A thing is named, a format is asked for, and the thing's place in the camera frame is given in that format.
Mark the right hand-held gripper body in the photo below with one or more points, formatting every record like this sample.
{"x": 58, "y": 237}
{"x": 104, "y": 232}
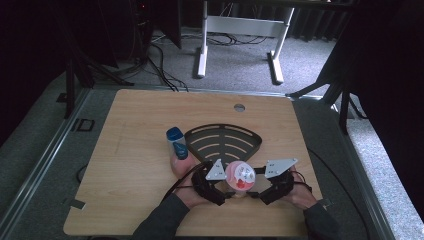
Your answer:
{"x": 280, "y": 186}

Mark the black rectangular bracket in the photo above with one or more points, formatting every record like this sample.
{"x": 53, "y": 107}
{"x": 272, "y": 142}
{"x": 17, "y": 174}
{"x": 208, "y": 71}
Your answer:
{"x": 86, "y": 125}

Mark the grey tape piece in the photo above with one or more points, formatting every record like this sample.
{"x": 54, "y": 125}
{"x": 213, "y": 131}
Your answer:
{"x": 74, "y": 203}

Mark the person's right hand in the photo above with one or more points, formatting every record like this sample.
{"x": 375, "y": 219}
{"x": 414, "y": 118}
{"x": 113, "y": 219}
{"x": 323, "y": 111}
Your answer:
{"x": 301, "y": 196}

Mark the black metal corner shelf rack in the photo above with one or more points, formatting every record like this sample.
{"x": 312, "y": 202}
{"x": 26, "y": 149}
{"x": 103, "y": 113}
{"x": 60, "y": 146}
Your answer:
{"x": 222, "y": 140}

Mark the grey metal rail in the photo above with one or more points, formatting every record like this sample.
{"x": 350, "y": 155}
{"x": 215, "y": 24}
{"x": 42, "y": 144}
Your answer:
{"x": 43, "y": 160}
{"x": 363, "y": 180}

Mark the black metal stand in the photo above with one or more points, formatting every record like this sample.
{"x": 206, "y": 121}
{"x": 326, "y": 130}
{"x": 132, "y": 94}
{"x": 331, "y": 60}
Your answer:
{"x": 343, "y": 106}

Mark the blue and white bottle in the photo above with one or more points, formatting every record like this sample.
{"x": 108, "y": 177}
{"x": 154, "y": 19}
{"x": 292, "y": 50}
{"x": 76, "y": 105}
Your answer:
{"x": 176, "y": 141}

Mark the person's left hand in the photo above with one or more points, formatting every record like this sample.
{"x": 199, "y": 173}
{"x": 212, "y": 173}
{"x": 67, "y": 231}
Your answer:
{"x": 181, "y": 168}

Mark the black tripod stand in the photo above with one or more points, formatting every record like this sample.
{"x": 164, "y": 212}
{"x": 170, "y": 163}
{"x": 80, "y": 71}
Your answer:
{"x": 69, "y": 90}

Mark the grey round table grommet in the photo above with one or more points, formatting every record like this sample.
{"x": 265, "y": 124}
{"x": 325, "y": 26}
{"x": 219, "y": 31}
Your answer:
{"x": 239, "y": 107}

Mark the black computer tower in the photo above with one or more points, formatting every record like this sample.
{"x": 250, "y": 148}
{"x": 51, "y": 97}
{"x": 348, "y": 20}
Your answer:
{"x": 141, "y": 30}

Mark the white desk frame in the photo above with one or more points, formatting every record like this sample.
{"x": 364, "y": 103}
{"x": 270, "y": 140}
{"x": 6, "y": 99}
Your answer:
{"x": 243, "y": 26}

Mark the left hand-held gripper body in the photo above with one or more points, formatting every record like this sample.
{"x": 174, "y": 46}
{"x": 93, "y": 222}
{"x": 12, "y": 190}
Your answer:
{"x": 206, "y": 186}

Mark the dark curtain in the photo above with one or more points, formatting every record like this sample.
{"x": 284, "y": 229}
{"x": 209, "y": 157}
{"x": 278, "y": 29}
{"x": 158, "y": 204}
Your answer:
{"x": 390, "y": 83}

